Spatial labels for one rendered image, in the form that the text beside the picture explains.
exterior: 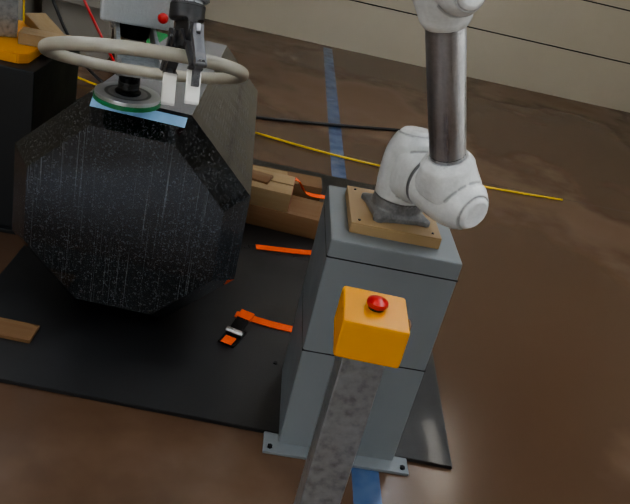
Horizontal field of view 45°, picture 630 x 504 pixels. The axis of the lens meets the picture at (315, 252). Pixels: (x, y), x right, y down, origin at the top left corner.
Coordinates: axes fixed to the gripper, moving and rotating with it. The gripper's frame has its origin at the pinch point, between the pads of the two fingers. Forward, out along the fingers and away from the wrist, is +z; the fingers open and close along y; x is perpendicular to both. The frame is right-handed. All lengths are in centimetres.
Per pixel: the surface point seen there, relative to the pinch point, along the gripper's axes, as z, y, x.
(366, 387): 50, -49, -21
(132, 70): -8.9, 44.2, -3.8
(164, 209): 32, 99, -38
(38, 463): 107, 67, 7
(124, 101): -3, 85, -15
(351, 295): 33, -47, -18
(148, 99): -5, 87, -24
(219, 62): -9.3, 0.1, -8.5
